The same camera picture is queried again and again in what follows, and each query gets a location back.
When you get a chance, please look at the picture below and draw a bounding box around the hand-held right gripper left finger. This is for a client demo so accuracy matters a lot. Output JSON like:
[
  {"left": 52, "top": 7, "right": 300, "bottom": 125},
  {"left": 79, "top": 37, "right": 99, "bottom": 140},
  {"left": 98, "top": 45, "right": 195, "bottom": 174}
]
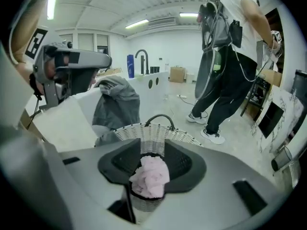
[{"left": 47, "top": 138, "right": 142, "bottom": 230}]

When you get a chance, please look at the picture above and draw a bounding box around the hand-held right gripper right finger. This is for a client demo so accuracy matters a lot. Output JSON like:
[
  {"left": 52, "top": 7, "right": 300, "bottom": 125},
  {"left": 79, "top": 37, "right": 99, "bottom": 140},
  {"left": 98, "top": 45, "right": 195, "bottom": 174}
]
[{"left": 141, "top": 139, "right": 288, "bottom": 230}]

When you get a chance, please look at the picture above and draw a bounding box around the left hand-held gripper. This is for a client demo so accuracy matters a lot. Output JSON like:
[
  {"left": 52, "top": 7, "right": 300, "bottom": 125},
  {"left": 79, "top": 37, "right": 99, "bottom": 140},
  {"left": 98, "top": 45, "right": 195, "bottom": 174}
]
[{"left": 24, "top": 27, "right": 113, "bottom": 110}]

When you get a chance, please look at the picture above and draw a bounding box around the grey cloth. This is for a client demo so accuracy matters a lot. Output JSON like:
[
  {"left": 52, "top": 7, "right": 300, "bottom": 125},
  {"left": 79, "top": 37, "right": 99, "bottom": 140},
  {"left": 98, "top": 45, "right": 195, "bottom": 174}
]
[{"left": 92, "top": 75, "right": 141, "bottom": 148}]

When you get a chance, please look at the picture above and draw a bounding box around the pink cloth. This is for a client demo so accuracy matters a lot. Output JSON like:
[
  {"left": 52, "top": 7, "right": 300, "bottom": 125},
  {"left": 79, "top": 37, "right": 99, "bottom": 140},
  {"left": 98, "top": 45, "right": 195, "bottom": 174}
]
[{"left": 129, "top": 155, "right": 171, "bottom": 199}]

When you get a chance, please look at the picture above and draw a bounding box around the white woven laundry basket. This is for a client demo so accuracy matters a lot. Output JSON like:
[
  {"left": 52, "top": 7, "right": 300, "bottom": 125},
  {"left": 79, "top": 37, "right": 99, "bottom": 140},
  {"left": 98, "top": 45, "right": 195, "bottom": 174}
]
[{"left": 112, "top": 114, "right": 204, "bottom": 212}]

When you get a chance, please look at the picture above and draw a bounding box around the person's left hand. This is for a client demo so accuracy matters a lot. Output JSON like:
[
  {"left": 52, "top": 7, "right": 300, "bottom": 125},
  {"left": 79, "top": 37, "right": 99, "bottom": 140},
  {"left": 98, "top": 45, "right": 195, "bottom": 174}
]
[{"left": 46, "top": 56, "right": 59, "bottom": 80}]

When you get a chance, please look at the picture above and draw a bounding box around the window with grey blind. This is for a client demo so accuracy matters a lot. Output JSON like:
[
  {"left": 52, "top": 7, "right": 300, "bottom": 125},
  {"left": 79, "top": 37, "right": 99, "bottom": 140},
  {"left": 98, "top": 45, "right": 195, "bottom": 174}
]
[
  {"left": 77, "top": 33, "right": 95, "bottom": 51},
  {"left": 58, "top": 34, "right": 73, "bottom": 50}
]

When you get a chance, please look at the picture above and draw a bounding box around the window with dark glass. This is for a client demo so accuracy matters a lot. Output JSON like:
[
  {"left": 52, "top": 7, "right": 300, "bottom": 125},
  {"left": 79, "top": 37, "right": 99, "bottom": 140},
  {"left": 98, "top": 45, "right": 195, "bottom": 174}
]
[{"left": 96, "top": 34, "right": 109, "bottom": 55}]

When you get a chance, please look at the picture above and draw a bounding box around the blue shampoo bottle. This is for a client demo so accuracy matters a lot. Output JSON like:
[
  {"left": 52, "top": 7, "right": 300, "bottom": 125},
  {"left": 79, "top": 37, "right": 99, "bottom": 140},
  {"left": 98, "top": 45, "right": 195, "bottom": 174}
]
[{"left": 127, "top": 54, "right": 135, "bottom": 79}]

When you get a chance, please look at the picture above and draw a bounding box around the black curved faucet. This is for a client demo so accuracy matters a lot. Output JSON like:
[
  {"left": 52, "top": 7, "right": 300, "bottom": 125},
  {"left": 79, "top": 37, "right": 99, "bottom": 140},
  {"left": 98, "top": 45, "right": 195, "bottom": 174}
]
[{"left": 134, "top": 49, "right": 161, "bottom": 76}]

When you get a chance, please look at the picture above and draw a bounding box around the white bathtub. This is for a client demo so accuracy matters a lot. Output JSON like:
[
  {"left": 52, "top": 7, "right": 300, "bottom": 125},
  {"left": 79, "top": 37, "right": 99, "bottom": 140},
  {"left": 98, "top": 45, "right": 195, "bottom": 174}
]
[{"left": 24, "top": 70, "right": 170, "bottom": 153}]

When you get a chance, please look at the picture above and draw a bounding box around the black cylinder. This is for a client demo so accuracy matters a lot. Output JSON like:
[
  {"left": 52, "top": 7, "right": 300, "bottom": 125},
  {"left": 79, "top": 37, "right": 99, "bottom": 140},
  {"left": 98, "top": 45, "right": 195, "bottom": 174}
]
[{"left": 271, "top": 145, "right": 294, "bottom": 173}]

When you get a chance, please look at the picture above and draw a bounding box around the air vent grille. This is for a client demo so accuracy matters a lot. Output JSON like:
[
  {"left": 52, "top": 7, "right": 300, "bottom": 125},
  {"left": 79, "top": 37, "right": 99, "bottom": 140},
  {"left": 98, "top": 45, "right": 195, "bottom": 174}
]
[{"left": 148, "top": 17, "right": 177, "bottom": 28}]

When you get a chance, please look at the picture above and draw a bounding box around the closed cardboard box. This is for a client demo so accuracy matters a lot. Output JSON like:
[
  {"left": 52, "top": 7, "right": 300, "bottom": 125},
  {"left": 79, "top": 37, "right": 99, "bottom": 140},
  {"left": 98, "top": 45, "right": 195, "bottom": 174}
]
[{"left": 169, "top": 66, "right": 186, "bottom": 83}]

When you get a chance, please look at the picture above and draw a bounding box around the marble pattern vanity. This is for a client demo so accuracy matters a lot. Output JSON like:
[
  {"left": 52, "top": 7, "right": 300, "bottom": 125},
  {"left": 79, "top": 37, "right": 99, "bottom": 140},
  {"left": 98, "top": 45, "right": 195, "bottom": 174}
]
[{"left": 250, "top": 85, "right": 306, "bottom": 154}]

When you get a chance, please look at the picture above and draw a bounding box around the wooden shelf unit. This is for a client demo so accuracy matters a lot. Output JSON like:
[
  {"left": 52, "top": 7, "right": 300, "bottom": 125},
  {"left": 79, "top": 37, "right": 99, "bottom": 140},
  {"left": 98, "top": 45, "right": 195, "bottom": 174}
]
[{"left": 240, "top": 69, "right": 283, "bottom": 121}]

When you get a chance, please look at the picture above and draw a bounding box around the black cabinet panel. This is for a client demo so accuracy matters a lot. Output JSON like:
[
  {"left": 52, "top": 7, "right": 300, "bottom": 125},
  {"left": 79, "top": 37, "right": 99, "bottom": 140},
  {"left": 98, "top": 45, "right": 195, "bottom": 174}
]
[{"left": 291, "top": 69, "right": 307, "bottom": 135}]

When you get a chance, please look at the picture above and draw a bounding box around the chrome towel rail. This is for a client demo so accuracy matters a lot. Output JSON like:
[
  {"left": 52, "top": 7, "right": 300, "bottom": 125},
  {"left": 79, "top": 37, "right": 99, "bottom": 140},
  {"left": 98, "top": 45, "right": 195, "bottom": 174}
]
[{"left": 287, "top": 159, "right": 302, "bottom": 189}]

